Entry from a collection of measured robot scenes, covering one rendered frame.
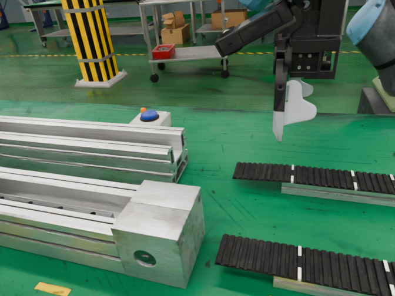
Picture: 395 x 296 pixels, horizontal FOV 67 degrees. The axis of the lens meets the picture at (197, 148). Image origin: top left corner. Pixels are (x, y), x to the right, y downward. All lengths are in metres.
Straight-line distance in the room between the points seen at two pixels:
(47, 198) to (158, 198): 0.22
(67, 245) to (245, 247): 0.25
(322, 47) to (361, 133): 0.40
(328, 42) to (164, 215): 0.30
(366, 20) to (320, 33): 0.42
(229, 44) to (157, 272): 0.33
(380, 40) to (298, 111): 0.47
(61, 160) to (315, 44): 0.52
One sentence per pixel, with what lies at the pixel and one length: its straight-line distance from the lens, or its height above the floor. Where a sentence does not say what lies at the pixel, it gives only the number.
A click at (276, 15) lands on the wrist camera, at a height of 1.08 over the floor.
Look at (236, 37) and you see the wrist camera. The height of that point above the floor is 1.05.
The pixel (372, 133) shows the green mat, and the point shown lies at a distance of 0.80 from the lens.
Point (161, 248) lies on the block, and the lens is 0.38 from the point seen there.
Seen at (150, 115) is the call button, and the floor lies 0.85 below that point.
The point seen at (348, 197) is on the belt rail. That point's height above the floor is 0.79.
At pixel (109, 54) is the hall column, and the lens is 3.94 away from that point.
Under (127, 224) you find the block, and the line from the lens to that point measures 0.39.
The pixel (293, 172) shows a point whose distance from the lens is 0.56.
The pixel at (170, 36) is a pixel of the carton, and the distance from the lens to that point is 5.58.
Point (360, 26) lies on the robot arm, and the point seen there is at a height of 0.99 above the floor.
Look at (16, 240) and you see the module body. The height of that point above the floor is 0.81.
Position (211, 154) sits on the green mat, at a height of 0.78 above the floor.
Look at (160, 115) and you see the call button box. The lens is 0.74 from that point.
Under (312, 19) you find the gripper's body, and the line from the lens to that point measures 0.45.
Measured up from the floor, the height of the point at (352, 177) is 0.81.
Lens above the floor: 1.14
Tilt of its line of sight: 31 degrees down
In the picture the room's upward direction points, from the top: 5 degrees counter-clockwise
